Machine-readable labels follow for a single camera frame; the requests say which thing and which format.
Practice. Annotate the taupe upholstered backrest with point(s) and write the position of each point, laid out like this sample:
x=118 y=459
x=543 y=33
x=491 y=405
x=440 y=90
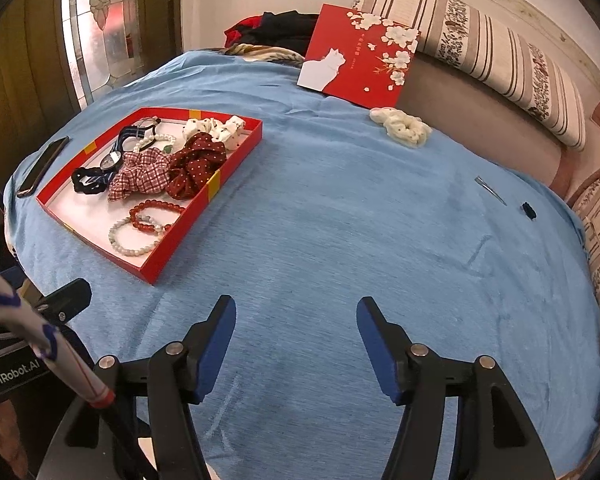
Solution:
x=470 y=115

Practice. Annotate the striped floral bolster pillow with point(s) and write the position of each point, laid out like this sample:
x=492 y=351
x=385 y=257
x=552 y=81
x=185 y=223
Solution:
x=480 y=50

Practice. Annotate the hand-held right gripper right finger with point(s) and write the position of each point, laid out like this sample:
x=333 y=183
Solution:
x=377 y=355

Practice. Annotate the black smartphone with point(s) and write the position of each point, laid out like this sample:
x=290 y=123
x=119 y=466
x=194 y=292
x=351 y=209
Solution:
x=42 y=166

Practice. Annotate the red white plaid scrunchie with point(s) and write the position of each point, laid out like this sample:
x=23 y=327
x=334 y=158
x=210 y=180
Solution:
x=140 y=175

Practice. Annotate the beige patterned cloth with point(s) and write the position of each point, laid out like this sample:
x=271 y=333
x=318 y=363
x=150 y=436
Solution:
x=260 y=52

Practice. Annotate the silver hair clip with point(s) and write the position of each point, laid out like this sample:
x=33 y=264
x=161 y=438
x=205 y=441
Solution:
x=490 y=190

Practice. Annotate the dark red dotted scrunchie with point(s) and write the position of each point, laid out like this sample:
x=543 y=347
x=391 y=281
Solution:
x=195 y=165

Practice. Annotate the white dotted scrunchie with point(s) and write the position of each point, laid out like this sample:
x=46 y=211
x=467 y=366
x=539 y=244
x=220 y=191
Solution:
x=220 y=130

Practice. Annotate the small black hair clip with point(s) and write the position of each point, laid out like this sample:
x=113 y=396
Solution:
x=529 y=210

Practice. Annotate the blue blanket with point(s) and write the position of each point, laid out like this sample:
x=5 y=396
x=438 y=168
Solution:
x=330 y=210

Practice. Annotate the white fluffy scrunchie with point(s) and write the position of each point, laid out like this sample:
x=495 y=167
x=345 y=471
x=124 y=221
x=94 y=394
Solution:
x=402 y=127

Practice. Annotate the red box lid cat print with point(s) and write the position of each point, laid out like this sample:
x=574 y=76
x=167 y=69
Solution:
x=360 y=60

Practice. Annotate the dark clothes pile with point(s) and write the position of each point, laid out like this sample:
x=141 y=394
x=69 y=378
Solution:
x=280 y=25

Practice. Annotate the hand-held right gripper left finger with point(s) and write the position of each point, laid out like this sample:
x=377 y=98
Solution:
x=215 y=355

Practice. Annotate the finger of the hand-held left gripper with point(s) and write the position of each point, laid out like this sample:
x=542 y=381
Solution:
x=67 y=297

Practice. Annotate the stained glass window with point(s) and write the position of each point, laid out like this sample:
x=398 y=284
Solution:
x=100 y=25

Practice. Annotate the red cardboard box tray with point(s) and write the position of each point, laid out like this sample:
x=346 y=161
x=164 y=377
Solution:
x=85 y=215

